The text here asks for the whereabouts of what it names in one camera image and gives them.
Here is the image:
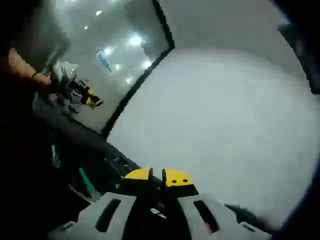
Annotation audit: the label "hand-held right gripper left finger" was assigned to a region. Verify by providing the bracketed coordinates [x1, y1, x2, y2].
[49, 167, 153, 240]

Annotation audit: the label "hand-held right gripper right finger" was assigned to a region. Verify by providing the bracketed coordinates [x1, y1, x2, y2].
[162, 168, 273, 240]

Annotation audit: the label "black toolbox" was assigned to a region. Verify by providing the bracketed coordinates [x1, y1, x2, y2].
[44, 139, 151, 203]

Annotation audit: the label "black glass wall frame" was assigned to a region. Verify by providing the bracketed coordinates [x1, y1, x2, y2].
[101, 0, 176, 136]

